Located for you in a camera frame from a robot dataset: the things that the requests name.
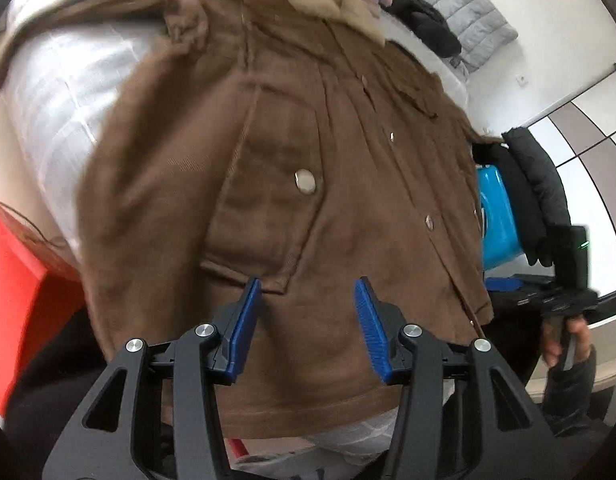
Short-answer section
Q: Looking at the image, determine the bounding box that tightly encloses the black puffer jacket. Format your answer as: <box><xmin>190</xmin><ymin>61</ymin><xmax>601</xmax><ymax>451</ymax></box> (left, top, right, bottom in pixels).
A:
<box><xmin>470</xmin><ymin>126</ymin><xmax>573</xmax><ymax>267</ymax></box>

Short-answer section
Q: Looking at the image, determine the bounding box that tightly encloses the blue suitcase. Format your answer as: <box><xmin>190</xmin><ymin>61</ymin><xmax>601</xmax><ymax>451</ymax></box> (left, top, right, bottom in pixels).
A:
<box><xmin>475</xmin><ymin>164</ymin><xmax>527</xmax><ymax>271</ymax></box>

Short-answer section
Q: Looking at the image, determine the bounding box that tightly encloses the grey quilted duvet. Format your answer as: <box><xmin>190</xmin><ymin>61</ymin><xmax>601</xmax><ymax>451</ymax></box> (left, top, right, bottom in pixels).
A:
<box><xmin>412</xmin><ymin>0</ymin><xmax>519</xmax><ymax>75</ymax></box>

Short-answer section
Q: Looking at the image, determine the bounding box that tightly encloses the person's right forearm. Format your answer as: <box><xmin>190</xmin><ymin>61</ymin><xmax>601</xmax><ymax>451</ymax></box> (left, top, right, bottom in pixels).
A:
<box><xmin>542</xmin><ymin>347</ymin><xmax>599</xmax><ymax>429</ymax></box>

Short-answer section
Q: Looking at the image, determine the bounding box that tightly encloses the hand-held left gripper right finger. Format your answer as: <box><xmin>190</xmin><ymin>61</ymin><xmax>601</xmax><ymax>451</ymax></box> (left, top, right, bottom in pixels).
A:
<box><xmin>354</xmin><ymin>276</ymin><xmax>558</xmax><ymax>480</ymax></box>

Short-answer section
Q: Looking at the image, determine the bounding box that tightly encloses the wardrobe with sliding doors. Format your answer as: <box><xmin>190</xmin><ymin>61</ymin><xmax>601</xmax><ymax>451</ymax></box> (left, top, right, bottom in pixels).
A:
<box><xmin>525</xmin><ymin>62</ymin><xmax>616</xmax><ymax>311</ymax></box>

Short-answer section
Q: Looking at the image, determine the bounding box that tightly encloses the red box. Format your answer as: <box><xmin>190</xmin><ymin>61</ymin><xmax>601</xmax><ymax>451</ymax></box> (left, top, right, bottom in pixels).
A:
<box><xmin>0</xmin><ymin>197</ymin><xmax>87</xmax><ymax>411</ymax></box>

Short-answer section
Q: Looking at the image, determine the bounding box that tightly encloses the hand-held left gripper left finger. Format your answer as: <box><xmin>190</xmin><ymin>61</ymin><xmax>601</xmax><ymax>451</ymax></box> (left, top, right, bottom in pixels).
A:
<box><xmin>42</xmin><ymin>276</ymin><xmax>263</xmax><ymax>480</ymax></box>

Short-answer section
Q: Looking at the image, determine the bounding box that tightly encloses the dark cloth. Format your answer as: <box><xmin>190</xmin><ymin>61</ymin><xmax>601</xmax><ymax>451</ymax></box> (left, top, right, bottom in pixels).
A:
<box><xmin>2</xmin><ymin>305</ymin><xmax>115</xmax><ymax>480</ymax></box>

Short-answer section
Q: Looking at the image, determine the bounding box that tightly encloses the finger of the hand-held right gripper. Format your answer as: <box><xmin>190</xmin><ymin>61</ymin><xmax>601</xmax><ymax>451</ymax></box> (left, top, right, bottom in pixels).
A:
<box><xmin>485</xmin><ymin>275</ymin><xmax>556</xmax><ymax>311</ymax></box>

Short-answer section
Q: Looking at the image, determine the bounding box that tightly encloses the black garment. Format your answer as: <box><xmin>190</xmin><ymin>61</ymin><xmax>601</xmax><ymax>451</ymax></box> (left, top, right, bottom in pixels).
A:
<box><xmin>385</xmin><ymin>0</ymin><xmax>462</xmax><ymax>59</ymax></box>

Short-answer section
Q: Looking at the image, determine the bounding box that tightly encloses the person's right hand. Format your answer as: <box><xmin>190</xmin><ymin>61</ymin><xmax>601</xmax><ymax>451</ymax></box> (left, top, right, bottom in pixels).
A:
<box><xmin>540</xmin><ymin>312</ymin><xmax>592</xmax><ymax>368</ymax></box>

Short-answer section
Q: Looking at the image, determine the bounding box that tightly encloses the brown jacket with fleece collar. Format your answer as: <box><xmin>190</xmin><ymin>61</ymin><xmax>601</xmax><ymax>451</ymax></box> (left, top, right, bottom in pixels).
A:
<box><xmin>0</xmin><ymin>0</ymin><xmax>503</xmax><ymax>441</ymax></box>

